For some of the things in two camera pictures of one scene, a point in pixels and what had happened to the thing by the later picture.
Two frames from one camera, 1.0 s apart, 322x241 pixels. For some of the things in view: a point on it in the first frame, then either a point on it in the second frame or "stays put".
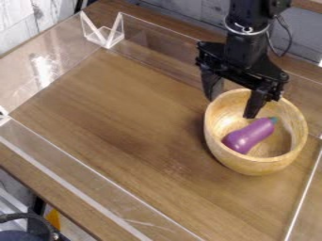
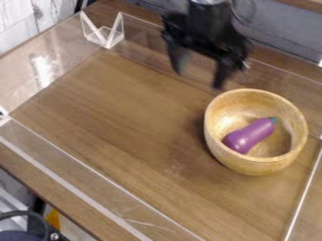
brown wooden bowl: x=277 y=152 stays put
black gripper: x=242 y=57 -> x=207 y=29
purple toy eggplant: x=242 y=140 stays put
